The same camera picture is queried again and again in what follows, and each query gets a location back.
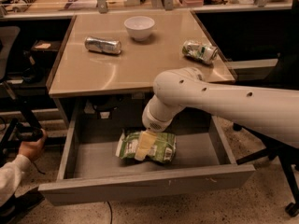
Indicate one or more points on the grey office chair left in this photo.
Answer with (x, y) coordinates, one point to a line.
(8, 35)

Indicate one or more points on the green jalapeno chip bag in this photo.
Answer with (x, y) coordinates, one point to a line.
(162, 151)

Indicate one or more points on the green and white can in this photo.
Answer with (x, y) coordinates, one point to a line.
(200, 52)

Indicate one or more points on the black handheld controller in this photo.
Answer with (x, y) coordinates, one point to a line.
(28, 133)

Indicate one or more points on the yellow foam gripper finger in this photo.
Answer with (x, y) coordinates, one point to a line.
(145, 142)

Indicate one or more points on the person's hand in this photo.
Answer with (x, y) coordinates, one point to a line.
(32, 150)

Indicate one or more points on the silver soda can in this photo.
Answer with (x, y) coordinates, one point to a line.
(102, 45)

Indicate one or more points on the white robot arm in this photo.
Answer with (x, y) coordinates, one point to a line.
(271, 112)

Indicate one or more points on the white ceramic bowl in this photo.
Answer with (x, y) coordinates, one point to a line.
(139, 28)

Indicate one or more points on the grey open drawer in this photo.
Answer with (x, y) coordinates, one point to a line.
(91, 172)

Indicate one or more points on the grey counter cabinet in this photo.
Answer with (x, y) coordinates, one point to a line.
(78, 72)

